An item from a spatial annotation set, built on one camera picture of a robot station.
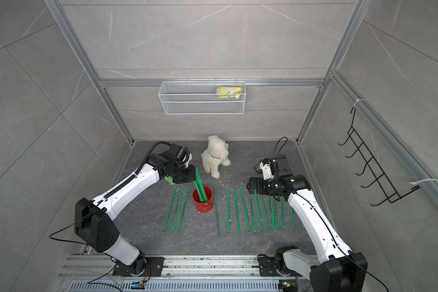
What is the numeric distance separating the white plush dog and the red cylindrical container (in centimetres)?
17

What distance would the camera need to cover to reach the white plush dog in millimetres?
928

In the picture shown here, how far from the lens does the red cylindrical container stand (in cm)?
84

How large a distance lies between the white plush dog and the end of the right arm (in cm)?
26

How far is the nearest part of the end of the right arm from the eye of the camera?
522 mm

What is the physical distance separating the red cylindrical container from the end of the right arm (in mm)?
209
